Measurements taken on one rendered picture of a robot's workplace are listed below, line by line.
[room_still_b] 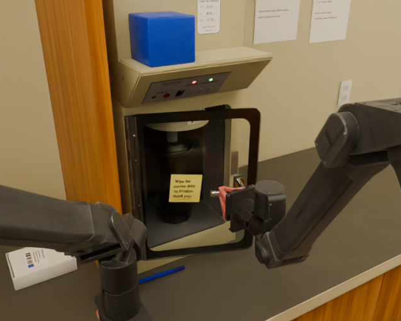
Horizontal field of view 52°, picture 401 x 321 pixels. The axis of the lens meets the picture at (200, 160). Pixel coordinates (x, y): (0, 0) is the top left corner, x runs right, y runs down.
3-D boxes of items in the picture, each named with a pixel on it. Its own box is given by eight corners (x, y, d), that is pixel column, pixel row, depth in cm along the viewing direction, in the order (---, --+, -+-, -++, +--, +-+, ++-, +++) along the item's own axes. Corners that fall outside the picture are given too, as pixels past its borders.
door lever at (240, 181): (207, 189, 101) (207, 180, 100) (244, 186, 103) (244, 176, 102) (211, 200, 97) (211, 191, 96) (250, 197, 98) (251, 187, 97)
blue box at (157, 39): (130, 58, 86) (127, 13, 82) (173, 54, 90) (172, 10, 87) (150, 67, 78) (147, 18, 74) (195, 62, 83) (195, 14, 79)
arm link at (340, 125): (353, 141, 42) (442, 129, 44) (331, 99, 45) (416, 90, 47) (256, 275, 77) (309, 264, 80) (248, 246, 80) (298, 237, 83)
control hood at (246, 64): (120, 106, 90) (116, 59, 85) (242, 86, 104) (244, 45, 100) (141, 121, 81) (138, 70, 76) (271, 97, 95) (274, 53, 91)
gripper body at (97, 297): (130, 290, 73) (127, 256, 70) (154, 330, 65) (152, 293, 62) (94, 304, 70) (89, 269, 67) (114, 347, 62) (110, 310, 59)
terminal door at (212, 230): (139, 259, 108) (127, 114, 91) (251, 247, 112) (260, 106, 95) (139, 261, 107) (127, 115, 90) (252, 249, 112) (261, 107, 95)
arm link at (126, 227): (57, 237, 59) (109, 219, 57) (82, 197, 69) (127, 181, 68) (97, 297, 63) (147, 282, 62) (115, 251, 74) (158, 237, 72)
